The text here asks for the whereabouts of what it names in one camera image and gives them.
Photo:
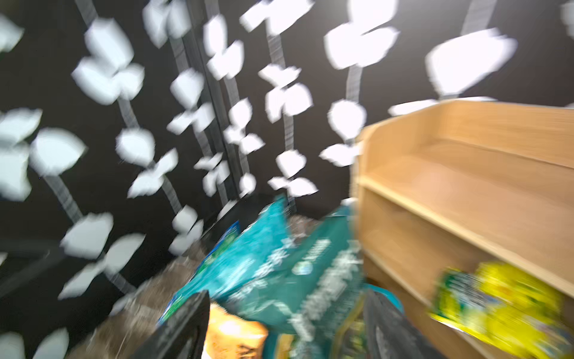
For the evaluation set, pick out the wooden two-tier shelf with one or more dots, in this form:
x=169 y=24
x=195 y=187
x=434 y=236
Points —
x=458 y=184

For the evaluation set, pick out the teal and orange fertilizer bag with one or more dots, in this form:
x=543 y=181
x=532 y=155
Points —
x=256 y=252

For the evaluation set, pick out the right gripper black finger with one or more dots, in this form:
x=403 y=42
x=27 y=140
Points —
x=181 y=336

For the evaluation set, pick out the bright green blue-topped bag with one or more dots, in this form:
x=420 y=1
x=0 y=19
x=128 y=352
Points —
x=227 y=239

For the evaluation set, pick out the teal plastic basket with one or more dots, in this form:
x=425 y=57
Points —
x=390 y=296

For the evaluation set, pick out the yellow green small packet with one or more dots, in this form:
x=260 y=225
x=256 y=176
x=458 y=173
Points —
x=506 y=308

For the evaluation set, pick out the orange white small packet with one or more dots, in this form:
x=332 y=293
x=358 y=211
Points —
x=229 y=336

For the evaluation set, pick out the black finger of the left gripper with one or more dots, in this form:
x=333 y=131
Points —
x=390 y=335

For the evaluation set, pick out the dark green soil bag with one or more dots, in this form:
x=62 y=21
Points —
x=314 y=295

